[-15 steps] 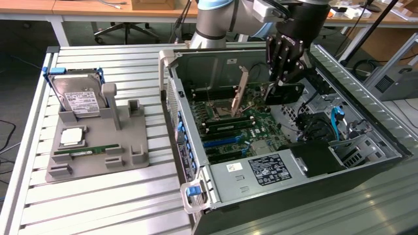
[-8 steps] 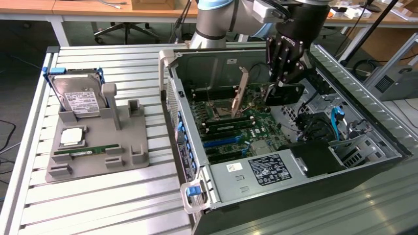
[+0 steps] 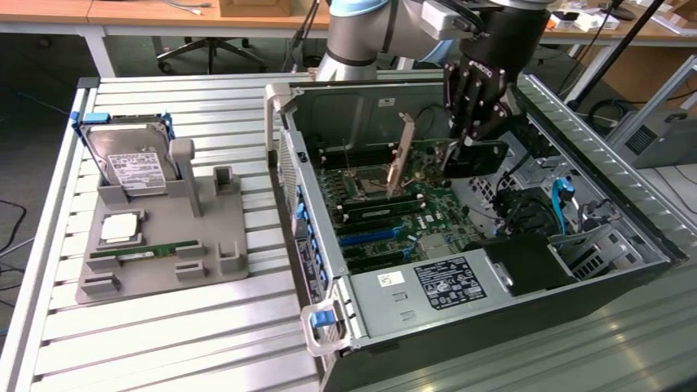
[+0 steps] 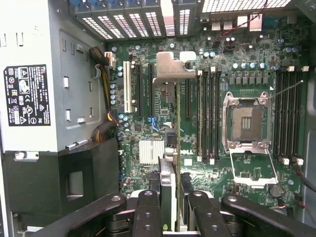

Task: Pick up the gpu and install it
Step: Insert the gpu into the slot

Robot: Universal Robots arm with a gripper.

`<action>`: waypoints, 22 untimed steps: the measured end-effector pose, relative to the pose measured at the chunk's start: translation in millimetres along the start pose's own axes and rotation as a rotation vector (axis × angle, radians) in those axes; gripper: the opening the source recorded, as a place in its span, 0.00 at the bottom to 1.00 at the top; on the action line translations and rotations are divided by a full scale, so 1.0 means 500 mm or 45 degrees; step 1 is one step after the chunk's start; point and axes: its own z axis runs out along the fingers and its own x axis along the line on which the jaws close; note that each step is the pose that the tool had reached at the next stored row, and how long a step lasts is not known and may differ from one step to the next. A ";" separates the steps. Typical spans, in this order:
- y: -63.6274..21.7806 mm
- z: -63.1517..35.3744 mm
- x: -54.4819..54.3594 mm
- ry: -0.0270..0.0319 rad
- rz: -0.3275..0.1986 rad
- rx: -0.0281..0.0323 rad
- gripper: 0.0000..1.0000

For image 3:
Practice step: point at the metal disk bay cage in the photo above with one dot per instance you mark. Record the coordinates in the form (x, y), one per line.
(536, 173)

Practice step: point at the silver chipset heatsink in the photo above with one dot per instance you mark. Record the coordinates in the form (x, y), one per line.
(442, 247)

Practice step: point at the black RAM stick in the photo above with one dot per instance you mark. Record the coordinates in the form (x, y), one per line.
(382, 212)

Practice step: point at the green motherboard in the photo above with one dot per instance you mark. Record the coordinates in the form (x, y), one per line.
(437, 204)

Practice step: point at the CPU socket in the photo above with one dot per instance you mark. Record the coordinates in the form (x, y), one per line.
(371, 183)

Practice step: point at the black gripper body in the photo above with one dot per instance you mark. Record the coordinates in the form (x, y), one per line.
(507, 45)

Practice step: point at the open black PC case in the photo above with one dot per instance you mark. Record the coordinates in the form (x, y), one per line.
(490, 339)

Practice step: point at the wooden office desk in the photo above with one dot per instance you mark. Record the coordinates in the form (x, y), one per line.
(654, 32)
(55, 16)

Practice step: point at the brown cardboard box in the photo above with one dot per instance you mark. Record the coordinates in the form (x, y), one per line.
(254, 8)

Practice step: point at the grey power supply unit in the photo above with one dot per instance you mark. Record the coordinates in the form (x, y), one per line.
(403, 302)

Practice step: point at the black office chair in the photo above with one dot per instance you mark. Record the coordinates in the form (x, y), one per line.
(210, 49)

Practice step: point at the silver CPU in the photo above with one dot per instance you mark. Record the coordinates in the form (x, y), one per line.
(121, 228)

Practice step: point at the black stand pole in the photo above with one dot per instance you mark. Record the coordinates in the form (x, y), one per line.
(622, 49)

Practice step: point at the green RAM stick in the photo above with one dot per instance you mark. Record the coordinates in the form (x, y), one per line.
(153, 250)

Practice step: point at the thin metal locking lever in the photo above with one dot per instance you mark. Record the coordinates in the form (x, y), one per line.
(347, 159)

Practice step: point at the blue disk caddy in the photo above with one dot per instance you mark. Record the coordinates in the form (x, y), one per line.
(97, 118)

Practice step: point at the white box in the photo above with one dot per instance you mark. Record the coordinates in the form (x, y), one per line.
(591, 22)

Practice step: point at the black monitor stand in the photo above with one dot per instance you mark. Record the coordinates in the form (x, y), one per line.
(622, 12)

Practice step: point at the grey parts rack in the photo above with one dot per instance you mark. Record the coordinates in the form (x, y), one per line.
(163, 220)

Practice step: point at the black expansion slot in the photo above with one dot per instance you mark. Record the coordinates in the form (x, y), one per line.
(382, 265)

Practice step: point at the metal disk bay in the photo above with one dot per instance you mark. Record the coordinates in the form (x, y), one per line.
(599, 257)

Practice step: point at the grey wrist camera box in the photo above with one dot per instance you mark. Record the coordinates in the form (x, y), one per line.
(445, 18)

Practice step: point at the graphics card with black fan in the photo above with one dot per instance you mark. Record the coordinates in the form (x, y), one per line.
(479, 163)

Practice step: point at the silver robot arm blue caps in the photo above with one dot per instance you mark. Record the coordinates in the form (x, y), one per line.
(354, 36)

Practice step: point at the silver hard disk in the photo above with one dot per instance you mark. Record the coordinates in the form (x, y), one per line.
(137, 163)

